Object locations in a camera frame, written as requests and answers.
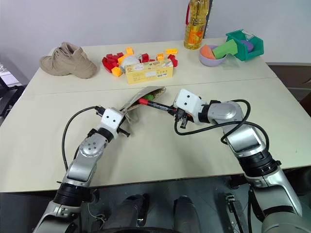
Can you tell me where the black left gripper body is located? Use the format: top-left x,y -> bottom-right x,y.
94,105 -> 106,118

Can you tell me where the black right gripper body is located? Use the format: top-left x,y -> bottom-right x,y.
175,108 -> 195,130

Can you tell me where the red capped black marker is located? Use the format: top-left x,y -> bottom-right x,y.
138,98 -> 177,116

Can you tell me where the grid pattern fabric pouch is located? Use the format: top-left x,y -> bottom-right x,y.
120,85 -> 167,126

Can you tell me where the yellow printed cardboard box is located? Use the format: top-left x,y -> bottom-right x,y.
124,59 -> 175,84

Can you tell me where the red building block pile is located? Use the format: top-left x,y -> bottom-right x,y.
101,53 -> 120,74

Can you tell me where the beige suede shoe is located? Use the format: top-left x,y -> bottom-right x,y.
39,42 -> 98,80

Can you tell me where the purple bowl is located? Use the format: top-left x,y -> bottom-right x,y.
199,44 -> 228,67

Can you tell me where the white crumpled plastic bag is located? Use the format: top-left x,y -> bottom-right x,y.
119,52 -> 144,67

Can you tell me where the orange foam wedge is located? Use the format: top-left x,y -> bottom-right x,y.
200,45 -> 216,60

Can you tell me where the clear plastic bag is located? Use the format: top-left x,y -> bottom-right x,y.
221,54 -> 241,70

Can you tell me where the green foam block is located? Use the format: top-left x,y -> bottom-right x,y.
211,39 -> 239,60

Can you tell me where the dark rounded robot leg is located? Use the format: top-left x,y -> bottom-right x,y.
173,195 -> 203,233
103,193 -> 150,233

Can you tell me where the yellow cooking oil bottle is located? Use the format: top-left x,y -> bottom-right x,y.
183,0 -> 214,50

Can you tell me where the dark metal side furniture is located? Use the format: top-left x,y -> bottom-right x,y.
0,62 -> 28,123

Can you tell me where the green plastic storage bin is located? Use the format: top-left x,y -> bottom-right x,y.
225,29 -> 265,62

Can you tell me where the purple foam cylinder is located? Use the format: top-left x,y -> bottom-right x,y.
240,40 -> 255,52

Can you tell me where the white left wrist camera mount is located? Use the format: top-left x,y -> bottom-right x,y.
100,108 -> 125,139

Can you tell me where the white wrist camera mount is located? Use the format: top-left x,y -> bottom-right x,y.
100,108 -> 125,139
173,88 -> 207,122

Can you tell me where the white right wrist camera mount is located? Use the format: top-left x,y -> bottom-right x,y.
173,88 -> 207,122

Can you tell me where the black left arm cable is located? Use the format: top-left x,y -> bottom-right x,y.
62,106 -> 103,171

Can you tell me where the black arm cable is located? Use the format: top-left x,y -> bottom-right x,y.
62,106 -> 103,171
174,99 -> 270,156

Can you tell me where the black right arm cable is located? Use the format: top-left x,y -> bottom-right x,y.
174,99 -> 270,156

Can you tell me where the black floor bracket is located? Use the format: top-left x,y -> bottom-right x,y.
225,192 -> 245,233

